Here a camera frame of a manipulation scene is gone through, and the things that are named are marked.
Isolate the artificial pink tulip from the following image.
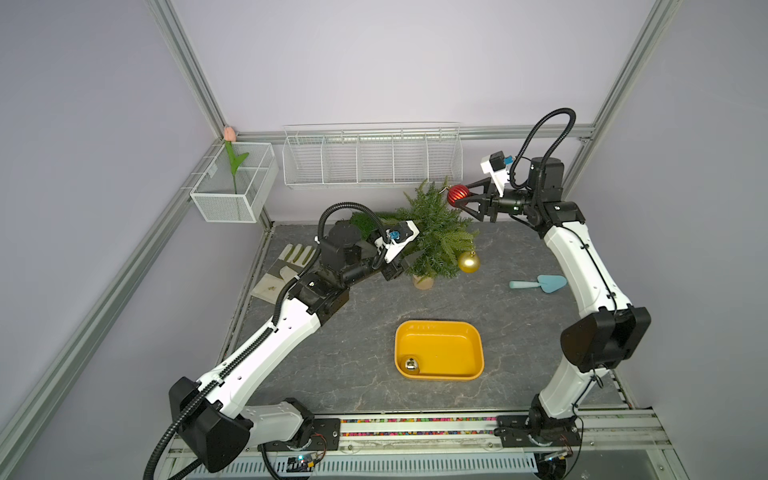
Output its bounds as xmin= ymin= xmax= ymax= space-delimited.
xmin=223 ymin=126 xmax=249 ymax=194

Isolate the gold ball ornament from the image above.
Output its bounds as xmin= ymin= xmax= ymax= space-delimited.
xmin=458 ymin=251 xmax=481 ymax=273

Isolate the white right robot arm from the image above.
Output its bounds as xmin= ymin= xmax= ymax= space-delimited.
xmin=447 ymin=107 xmax=651 ymax=446

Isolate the green artificial grass mat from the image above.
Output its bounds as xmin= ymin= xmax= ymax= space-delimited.
xmin=349 ymin=211 xmax=399 ymax=240

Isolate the yellow plastic tray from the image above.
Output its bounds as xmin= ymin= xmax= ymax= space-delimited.
xmin=394 ymin=320 xmax=485 ymax=382

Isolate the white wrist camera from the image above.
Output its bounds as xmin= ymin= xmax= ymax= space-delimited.
xmin=480 ymin=151 xmax=514 ymax=197
xmin=374 ymin=220 xmax=420 ymax=264

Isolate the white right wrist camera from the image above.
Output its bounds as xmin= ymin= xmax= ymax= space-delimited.
xmin=480 ymin=151 xmax=514 ymax=197

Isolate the long white wire shelf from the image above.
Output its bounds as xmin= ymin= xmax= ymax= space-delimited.
xmin=282 ymin=122 xmax=464 ymax=188

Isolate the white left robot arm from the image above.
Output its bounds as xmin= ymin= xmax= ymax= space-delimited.
xmin=142 ymin=202 xmax=421 ymax=479

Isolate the white gardening glove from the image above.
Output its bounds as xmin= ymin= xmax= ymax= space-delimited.
xmin=250 ymin=244 xmax=316 ymax=304

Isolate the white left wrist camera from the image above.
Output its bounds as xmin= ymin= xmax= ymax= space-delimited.
xmin=374 ymin=220 xmax=420 ymax=264

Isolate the teal garden trowel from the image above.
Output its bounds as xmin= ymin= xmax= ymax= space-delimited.
xmin=509 ymin=275 xmax=568 ymax=294

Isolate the red ribbed ball ornament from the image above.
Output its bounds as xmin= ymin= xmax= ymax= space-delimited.
xmin=446 ymin=184 xmax=473 ymax=208

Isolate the small green christmas tree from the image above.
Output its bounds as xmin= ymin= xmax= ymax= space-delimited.
xmin=395 ymin=181 xmax=476 ymax=290

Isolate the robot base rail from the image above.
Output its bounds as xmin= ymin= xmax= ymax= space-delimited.
xmin=187 ymin=409 xmax=686 ymax=479

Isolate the small white mesh basket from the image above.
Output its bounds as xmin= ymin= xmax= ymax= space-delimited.
xmin=190 ymin=141 xmax=278 ymax=224

